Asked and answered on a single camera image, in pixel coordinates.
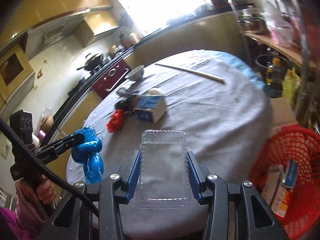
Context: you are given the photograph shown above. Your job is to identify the clear plastic tray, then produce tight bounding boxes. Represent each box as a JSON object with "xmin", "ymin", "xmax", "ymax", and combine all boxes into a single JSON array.
[{"xmin": 137, "ymin": 129, "xmax": 189, "ymax": 210}]

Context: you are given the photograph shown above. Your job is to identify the blue plastic bag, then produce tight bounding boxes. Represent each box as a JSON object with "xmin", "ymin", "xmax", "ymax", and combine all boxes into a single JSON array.
[{"xmin": 71, "ymin": 126, "xmax": 104, "ymax": 184}]

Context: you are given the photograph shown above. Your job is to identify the red plastic bag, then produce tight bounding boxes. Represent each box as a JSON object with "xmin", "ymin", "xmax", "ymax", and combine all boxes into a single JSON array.
[{"xmin": 106, "ymin": 109, "xmax": 125, "ymax": 133}]

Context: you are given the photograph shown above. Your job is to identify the blue white tissue box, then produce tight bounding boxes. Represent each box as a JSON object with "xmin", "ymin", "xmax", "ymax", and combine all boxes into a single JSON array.
[{"xmin": 134, "ymin": 88, "xmax": 167, "ymax": 124}]

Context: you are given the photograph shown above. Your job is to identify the black plastic bag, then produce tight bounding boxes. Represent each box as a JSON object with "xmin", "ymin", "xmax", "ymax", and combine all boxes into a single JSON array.
[{"xmin": 114, "ymin": 87, "xmax": 141, "ymax": 112}]

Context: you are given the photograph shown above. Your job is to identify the long white carton box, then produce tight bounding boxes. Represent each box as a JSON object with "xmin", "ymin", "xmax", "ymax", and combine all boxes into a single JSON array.
[{"xmin": 261, "ymin": 165, "xmax": 291, "ymax": 219}]

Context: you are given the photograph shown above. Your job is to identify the blue foil snack packet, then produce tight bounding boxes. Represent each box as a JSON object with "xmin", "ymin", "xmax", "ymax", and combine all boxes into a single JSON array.
[{"xmin": 282, "ymin": 159, "xmax": 299, "ymax": 191}]

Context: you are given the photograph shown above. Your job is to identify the person left hand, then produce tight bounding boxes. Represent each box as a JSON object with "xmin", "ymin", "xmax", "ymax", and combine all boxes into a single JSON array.
[{"xmin": 16, "ymin": 175, "xmax": 56, "ymax": 204}]

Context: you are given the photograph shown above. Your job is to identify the clay pot on counter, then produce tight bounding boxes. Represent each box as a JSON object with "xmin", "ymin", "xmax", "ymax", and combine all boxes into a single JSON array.
[{"xmin": 40, "ymin": 115, "xmax": 54, "ymax": 133}]

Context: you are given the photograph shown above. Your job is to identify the grey tablecloth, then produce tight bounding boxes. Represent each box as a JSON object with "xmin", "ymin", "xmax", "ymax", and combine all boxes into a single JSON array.
[{"xmin": 66, "ymin": 49, "xmax": 273, "ymax": 240}]

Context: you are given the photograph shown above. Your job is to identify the red built-in oven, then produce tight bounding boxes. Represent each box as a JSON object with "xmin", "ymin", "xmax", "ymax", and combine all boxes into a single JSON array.
[{"xmin": 91, "ymin": 60, "xmax": 130, "ymax": 99}]

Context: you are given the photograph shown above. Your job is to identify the black wok on stove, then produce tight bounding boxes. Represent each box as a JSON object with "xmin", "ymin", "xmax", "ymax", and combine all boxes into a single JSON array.
[{"xmin": 76, "ymin": 53, "xmax": 104, "ymax": 71}]

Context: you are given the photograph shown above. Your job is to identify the long wooden stick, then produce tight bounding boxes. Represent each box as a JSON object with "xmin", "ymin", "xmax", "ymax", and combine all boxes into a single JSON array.
[{"xmin": 155, "ymin": 63, "xmax": 225, "ymax": 83}]

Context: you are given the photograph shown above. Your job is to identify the cardboard box on floor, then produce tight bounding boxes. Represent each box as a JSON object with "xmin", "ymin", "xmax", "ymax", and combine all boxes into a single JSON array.
[{"xmin": 270, "ymin": 97, "xmax": 298, "ymax": 133}]

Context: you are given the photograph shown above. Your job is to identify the white ceramic bowl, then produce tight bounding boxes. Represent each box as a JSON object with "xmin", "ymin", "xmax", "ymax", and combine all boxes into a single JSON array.
[{"xmin": 125, "ymin": 65, "xmax": 144, "ymax": 81}]

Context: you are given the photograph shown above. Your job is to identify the range hood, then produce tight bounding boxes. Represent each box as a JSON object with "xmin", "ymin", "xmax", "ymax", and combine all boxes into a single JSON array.
[{"xmin": 24, "ymin": 14, "xmax": 84, "ymax": 60}]

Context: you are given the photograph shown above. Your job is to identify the red plastic basket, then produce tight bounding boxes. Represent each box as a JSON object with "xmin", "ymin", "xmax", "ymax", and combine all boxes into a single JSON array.
[{"xmin": 249, "ymin": 125, "xmax": 319, "ymax": 239}]

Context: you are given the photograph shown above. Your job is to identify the cooking oil bottle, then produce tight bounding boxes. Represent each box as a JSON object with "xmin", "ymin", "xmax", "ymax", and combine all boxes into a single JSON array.
[{"xmin": 265, "ymin": 57, "xmax": 287, "ymax": 98}]

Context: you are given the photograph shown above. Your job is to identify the metal storage shelf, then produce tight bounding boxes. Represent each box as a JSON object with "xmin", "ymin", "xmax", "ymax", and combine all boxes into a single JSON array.
[{"xmin": 226, "ymin": 0, "xmax": 319, "ymax": 122}]

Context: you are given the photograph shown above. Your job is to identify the black cable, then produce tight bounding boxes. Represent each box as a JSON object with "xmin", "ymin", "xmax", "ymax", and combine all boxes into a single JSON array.
[{"xmin": 0, "ymin": 118, "xmax": 101, "ymax": 218}]

